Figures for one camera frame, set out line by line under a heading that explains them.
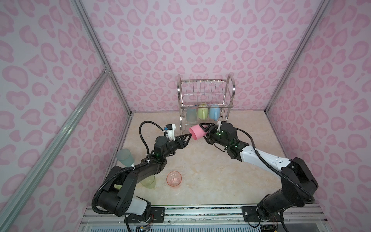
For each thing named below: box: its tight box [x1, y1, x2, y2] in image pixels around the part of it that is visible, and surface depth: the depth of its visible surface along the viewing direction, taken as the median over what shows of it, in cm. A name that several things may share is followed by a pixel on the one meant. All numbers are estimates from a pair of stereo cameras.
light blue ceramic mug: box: [209, 107, 221, 122], surface depth 105 cm
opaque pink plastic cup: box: [188, 124, 209, 141], surface depth 78 cm
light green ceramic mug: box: [198, 107, 209, 121], surface depth 106 cm
